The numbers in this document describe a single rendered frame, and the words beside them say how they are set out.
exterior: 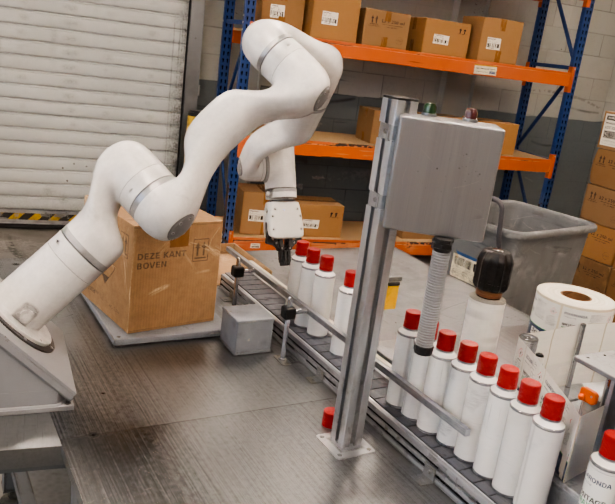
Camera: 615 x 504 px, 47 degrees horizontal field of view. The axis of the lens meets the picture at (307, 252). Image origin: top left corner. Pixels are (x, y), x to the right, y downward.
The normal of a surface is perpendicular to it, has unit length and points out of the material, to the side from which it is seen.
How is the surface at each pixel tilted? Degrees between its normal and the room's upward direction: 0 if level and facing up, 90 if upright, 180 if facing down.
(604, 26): 90
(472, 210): 90
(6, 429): 0
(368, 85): 90
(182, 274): 90
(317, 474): 0
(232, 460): 0
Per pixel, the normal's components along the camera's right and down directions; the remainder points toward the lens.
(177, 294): 0.61, 0.30
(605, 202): -0.90, 0.01
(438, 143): -0.11, 0.26
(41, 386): 0.39, 0.30
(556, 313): -0.66, 0.13
